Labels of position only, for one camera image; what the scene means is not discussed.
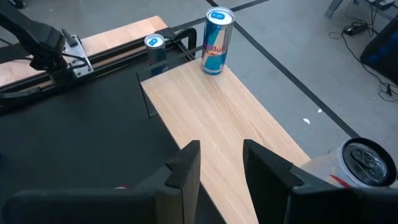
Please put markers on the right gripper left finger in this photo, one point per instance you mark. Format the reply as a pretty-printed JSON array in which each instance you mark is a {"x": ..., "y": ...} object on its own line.
[{"x": 186, "y": 186}]

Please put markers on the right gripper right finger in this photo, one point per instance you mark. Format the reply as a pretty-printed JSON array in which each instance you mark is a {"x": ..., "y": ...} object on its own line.
[{"x": 273, "y": 193}]

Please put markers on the red Coke Zero can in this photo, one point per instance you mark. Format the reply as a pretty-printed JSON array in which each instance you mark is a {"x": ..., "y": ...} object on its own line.
[{"x": 122, "y": 187}]

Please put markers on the blue silver Red Bull can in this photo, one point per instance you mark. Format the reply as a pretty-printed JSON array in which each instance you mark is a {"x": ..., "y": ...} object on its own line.
[
  {"x": 214, "y": 53},
  {"x": 155, "y": 56}
]

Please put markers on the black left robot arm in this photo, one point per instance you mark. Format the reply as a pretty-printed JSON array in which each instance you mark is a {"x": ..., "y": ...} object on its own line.
[{"x": 34, "y": 34}]

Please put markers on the white Celsius can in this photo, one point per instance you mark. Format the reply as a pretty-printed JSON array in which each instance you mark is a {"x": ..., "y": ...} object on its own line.
[{"x": 368, "y": 163}]

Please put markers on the black table mat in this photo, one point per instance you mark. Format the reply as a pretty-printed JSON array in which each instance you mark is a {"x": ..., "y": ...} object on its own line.
[{"x": 77, "y": 140}]

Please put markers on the dark blue black object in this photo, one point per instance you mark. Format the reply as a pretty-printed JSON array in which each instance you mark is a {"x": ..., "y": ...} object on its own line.
[{"x": 384, "y": 49}]

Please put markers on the black power adapter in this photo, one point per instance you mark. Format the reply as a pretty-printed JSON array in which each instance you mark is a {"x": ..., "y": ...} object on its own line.
[{"x": 354, "y": 29}]

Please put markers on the grey metal stand leg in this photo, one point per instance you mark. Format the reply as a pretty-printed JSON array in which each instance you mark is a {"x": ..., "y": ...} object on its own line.
[{"x": 334, "y": 7}]

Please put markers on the wooden shelf with black frame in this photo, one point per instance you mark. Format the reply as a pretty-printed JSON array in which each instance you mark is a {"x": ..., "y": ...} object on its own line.
[{"x": 217, "y": 124}]

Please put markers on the black aluminium table frame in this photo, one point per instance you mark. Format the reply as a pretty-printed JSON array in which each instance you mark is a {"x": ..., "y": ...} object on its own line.
[{"x": 109, "y": 62}]

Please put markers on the black loop bracket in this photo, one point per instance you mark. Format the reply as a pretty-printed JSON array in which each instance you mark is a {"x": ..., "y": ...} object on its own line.
[{"x": 189, "y": 32}]

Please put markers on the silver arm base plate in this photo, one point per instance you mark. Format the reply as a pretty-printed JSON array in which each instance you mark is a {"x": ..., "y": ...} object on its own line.
[{"x": 79, "y": 59}]

